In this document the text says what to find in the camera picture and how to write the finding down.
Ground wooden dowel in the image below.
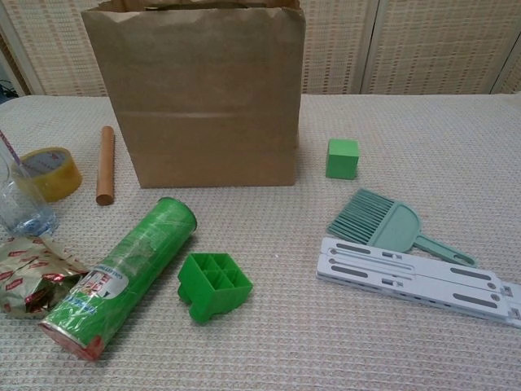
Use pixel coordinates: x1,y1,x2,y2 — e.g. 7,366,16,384
95,125,116,206

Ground white folding laptop stand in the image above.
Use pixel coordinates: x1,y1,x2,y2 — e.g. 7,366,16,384
315,237,521,329

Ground woven folding screen panel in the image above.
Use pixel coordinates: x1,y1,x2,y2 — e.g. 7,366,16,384
299,0,374,95
360,0,518,95
0,0,109,98
492,36,521,95

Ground beige woven tablecloth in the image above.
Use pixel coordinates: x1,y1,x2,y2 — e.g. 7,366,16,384
0,93,521,391

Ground clear plastic water bottle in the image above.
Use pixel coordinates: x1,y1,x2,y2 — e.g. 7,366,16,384
0,130,58,237

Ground green plastic compartment block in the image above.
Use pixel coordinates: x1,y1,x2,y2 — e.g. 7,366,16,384
177,252,254,325

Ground green chip can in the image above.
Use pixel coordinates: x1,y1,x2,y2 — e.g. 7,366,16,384
38,196,199,362

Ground yellow packing tape roll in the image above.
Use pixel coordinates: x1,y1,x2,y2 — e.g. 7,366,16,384
11,147,84,204

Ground brown paper bag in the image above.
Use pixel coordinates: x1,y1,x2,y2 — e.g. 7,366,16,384
80,0,306,189

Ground green cube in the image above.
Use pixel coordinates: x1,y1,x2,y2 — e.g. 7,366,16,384
325,138,361,180

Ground teal mini dustpan brush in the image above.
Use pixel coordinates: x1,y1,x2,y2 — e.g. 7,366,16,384
326,187,478,269

